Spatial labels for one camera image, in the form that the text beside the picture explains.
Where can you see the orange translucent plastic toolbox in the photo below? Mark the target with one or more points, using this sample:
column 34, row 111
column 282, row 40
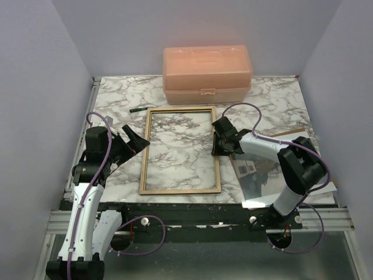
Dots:
column 210, row 74

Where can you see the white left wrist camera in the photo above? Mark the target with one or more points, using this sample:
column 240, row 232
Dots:
column 109, row 120

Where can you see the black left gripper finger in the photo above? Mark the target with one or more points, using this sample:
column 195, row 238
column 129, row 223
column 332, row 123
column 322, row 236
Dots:
column 134, row 138
column 137, row 145

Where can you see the glossy photo print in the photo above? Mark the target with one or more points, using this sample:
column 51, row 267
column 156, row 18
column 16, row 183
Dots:
column 254, row 196

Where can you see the brown cardboard backing sheet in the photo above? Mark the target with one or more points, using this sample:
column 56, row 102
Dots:
column 248, row 167

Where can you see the small green black screwdriver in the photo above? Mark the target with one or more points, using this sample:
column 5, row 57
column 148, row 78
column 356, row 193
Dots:
column 139, row 109

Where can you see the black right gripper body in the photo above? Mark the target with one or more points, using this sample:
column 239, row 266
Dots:
column 223, row 150

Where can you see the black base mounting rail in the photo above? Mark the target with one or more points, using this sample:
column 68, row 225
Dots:
column 198, row 223

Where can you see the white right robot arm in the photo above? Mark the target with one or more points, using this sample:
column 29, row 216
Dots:
column 301, row 165

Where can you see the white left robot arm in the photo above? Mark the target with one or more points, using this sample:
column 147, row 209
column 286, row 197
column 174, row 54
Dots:
column 89, row 232

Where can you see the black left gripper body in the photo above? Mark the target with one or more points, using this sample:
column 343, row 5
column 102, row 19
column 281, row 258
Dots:
column 118, row 150

